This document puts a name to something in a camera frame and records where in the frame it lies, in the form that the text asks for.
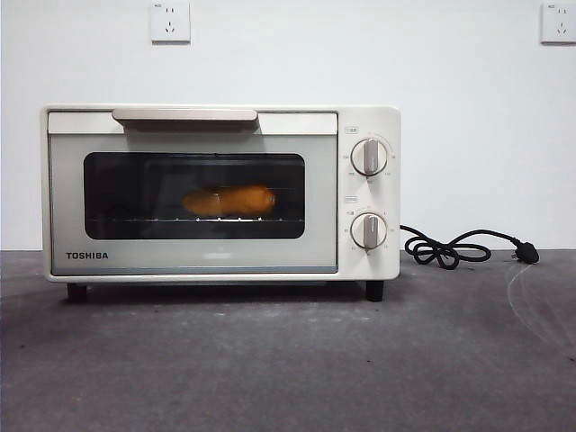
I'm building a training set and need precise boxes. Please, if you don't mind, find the yellow corn cob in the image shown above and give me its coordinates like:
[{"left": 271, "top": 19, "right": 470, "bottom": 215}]
[{"left": 182, "top": 184, "right": 276, "bottom": 216}]

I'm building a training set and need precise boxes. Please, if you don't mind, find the glass oven door with handle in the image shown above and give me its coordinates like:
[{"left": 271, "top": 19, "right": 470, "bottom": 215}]
[{"left": 47, "top": 107, "right": 339, "bottom": 275}]

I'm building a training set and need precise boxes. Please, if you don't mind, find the cream oven knob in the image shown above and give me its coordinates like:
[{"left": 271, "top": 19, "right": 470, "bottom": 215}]
[
  {"left": 349, "top": 138, "right": 389, "bottom": 176},
  {"left": 349, "top": 212, "right": 388, "bottom": 251}
]

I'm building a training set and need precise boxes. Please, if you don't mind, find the cream Toshiba toaster oven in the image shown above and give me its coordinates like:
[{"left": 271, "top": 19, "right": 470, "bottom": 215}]
[{"left": 41, "top": 104, "right": 402, "bottom": 303}]

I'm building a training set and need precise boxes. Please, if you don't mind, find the metal wire oven rack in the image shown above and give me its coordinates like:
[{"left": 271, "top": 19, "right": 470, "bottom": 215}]
[{"left": 85, "top": 215, "right": 303, "bottom": 224}]

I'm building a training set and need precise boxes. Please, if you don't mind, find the white wall socket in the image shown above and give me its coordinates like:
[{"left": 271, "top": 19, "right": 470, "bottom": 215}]
[
  {"left": 540, "top": 3, "right": 576, "bottom": 45},
  {"left": 150, "top": 2, "right": 192, "bottom": 45}
]

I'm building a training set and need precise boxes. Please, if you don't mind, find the black power cable with plug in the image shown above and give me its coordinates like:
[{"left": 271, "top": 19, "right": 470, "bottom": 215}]
[{"left": 399, "top": 224, "right": 540, "bottom": 270}]

